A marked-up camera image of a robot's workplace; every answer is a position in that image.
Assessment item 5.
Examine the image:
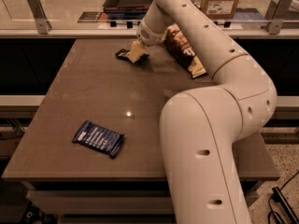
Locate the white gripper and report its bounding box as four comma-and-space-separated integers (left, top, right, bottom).
127, 20, 165, 63

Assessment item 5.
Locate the black chocolate rxbar wrapper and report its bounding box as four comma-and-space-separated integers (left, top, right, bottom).
115, 49, 149, 64

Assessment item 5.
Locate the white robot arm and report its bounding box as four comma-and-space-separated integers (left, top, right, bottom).
131, 0, 277, 224

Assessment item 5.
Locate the blue blueberry rxbar wrapper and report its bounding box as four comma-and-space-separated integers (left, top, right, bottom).
72, 120, 124, 159

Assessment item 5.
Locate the brown yellow chip bag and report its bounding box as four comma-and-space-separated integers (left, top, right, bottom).
163, 24, 206, 78

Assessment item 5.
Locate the cardboard box with label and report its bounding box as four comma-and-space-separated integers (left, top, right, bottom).
200, 0, 239, 19

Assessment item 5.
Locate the black power strip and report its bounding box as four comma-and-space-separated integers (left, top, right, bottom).
272, 187, 299, 224

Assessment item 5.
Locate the left metal glass bracket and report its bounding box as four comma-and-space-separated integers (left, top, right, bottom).
27, 0, 51, 35

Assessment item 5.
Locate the metal glass bracket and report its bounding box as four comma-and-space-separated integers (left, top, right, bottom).
27, 0, 51, 35
265, 0, 299, 35

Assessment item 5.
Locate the right metal glass bracket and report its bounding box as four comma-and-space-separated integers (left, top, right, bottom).
265, 0, 299, 35

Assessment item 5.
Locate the black floor cable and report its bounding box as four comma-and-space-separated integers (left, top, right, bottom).
267, 171, 299, 224

